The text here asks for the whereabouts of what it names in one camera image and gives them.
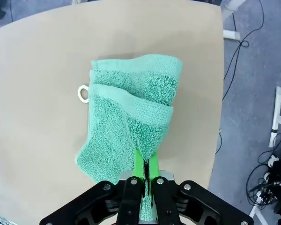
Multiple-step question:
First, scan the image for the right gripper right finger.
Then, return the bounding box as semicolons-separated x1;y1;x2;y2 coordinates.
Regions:
146;152;253;225

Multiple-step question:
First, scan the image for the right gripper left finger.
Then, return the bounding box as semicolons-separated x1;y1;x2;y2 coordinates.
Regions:
39;149;147;225

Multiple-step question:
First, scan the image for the green terry towel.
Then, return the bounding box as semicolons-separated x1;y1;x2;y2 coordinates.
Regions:
74;54;184;222

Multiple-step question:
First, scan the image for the white table with basket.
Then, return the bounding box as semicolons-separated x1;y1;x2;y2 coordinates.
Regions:
222;0;281;147

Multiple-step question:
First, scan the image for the white power strip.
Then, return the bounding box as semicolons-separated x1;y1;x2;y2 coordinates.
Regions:
256;189;273;205

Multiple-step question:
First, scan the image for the white desk leg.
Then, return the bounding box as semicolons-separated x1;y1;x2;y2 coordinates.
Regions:
249;199;281;225

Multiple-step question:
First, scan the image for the white power adapter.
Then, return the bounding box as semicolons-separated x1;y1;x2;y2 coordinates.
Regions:
267;155;280;167

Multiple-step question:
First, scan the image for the long black floor cable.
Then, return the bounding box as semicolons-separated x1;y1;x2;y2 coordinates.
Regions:
223;0;265;94

